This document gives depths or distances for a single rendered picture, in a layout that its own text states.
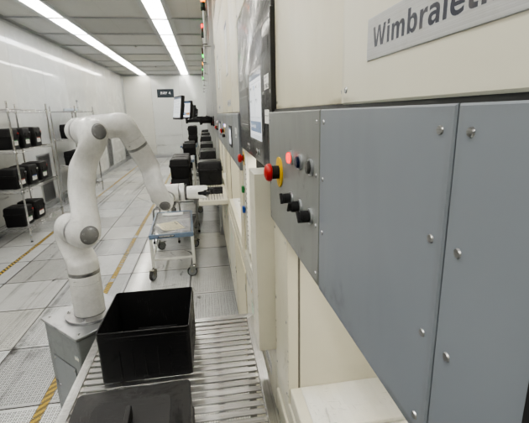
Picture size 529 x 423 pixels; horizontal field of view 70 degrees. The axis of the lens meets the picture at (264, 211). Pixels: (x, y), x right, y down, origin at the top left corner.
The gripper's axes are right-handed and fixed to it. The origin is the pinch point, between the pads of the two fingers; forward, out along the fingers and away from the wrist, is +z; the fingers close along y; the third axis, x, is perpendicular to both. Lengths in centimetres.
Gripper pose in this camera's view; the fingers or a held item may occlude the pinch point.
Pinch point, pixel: (218, 190)
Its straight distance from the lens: 183.2
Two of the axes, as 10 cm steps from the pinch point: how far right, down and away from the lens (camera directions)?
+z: 9.9, -0.7, 1.4
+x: -0.3, -9.7, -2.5
